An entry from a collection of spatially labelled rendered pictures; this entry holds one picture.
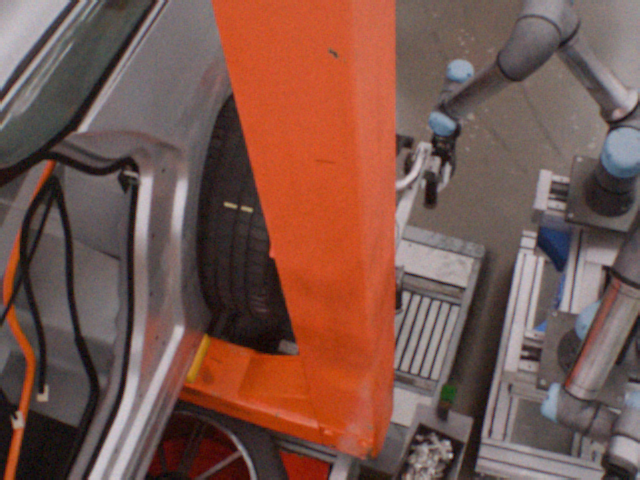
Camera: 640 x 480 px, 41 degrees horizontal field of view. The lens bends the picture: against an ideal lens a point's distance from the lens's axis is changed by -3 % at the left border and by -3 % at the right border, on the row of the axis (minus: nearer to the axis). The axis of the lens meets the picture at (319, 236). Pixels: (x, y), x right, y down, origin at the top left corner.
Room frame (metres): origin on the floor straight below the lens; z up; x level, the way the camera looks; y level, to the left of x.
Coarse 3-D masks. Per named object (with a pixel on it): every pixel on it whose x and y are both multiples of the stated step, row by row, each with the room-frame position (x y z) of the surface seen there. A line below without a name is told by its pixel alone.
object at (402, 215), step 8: (424, 168) 1.24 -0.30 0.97; (416, 184) 1.19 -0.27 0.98; (408, 192) 1.17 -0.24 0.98; (416, 192) 1.17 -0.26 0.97; (408, 200) 1.14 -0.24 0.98; (400, 208) 1.12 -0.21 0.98; (408, 208) 1.12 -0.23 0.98; (400, 216) 1.10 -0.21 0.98; (408, 216) 1.11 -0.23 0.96; (400, 224) 1.08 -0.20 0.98; (400, 232) 1.06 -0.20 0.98; (400, 240) 1.04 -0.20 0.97
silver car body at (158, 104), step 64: (0, 0) 1.10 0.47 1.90; (64, 0) 1.13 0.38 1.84; (128, 0) 1.20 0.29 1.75; (192, 0) 1.30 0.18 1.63; (0, 64) 0.98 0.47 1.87; (64, 64) 1.03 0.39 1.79; (128, 64) 1.10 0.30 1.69; (192, 64) 1.22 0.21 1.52; (0, 128) 0.88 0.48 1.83; (64, 128) 0.93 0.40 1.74; (128, 128) 1.01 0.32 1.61; (192, 128) 1.16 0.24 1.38; (0, 192) 1.32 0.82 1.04; (64, 192) 1.29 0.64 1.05; (128, 192) 1.05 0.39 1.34; (192, 192) 1.10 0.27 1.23; (0, 256) 1.14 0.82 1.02; (64, 256) 1.10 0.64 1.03; (128, 256) 0.93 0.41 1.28; (192, 256) 1.03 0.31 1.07; (0, 320) 0.90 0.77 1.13; (64, 320) 0.94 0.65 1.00; (128, 320) 0.85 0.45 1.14; (192, 320) 0.94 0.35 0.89; (0, 384) 0.88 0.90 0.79; (64, 384) 0.86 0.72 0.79; (128, 384) 0.75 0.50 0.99; (0, 448) 0.70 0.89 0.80; (64, 448) 0.68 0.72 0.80; (128, 448) 0.62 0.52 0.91
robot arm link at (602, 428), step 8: (600, 408) 0.48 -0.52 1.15; (608, 408) 0.48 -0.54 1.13; (600, 416) 0.46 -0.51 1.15; (608, 416) 0.46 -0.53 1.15; (616, 416) 0.46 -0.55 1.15; (592, 424) 0.45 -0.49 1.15; (600, 424) 0.45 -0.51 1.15; (608, 424) 0.44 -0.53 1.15; (592, 432) 0.44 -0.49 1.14; (600, 432) 0.43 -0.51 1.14; (608, 432) 0.43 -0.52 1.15; (592, 440) 0.43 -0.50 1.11; (600, 440) 0.42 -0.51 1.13; (608, 440) 0.42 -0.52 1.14
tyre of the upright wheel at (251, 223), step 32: (224, 128) 1.31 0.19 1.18; (224, 160) 1.22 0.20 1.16; (224, 192) 1.15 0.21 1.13; (256, 192) 1.13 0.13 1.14; (224, 224) 1.09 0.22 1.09; (256, 224) 1.07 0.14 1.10; (224, 256) 1.04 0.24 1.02; (256, 256) 1.01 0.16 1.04; (224, 288) 1.00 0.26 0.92; (256, 288) 0.97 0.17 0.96
